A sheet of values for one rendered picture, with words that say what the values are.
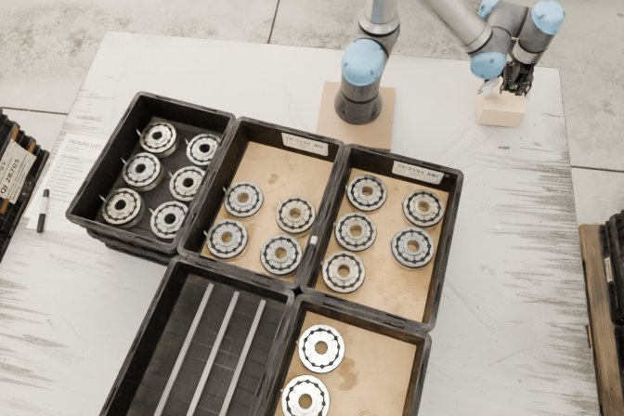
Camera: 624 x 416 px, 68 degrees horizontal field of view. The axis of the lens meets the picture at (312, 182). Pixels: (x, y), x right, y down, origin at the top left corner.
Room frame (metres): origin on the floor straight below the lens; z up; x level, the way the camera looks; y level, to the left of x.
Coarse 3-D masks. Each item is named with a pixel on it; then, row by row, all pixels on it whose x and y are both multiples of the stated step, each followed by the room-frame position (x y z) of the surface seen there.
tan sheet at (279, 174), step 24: (240, 168) 0.62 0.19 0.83; (264, 168) 0.61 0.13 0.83; (288, 168) 0.61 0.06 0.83; (312, 168) 0.60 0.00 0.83; (264, 192) 0.54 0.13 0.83; (288, 192) 0.53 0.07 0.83; (312, 192) 0.53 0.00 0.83; (264, 216) 0.47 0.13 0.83; (264, 240) 0.41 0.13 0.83; (240, 264) 0.35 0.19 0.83
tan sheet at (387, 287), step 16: (352, 176) 0.57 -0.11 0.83; (384, 176) 0.56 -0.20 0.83; (368, 192) 0.51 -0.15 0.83; (400, 192) 0.51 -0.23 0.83; (384, 208) 0.47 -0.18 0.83; (400, 208) 0.46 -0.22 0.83; (384, 224) 0.42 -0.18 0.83; (400, 224) 0.42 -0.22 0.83; (384, 240) 0.38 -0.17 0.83; (368, 256) 0.34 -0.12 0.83; (384, 256) 0.34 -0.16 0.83; (320, 272) 0.31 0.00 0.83; (368, 272) 0.30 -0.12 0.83; (384, 272) 0.30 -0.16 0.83; (400, 272) 0.29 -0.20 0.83; (416, 272) 0.29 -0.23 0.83; (320, 288) 0.27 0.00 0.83; (368, 288) 0.26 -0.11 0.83; (384, 288) 0.26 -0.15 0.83; (400, 288) 0.26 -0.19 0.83; (416, 288) 0.25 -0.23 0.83; (368, 304) 0.23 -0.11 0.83; (384, 304) 0.22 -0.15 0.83; (400, 304) 0.22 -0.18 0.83; (416, 304) 0.22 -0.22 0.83; (416, 320) 0.18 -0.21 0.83
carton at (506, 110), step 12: (480, 96) 0.84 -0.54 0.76; (492, 96) 0.82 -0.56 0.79; (504, 96) 0.81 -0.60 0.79; (516, 96) 0.81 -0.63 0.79; (480, 108) 0.80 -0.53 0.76; (492, 108) 0.77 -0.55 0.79; (504, 108) 0.77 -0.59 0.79; (516, 108) 0.76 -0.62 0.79; (480, 120) 0.77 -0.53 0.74; (492, 120) 0.76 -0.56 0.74; (504, 120) 0.75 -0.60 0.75; (516, 120) 0.75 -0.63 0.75
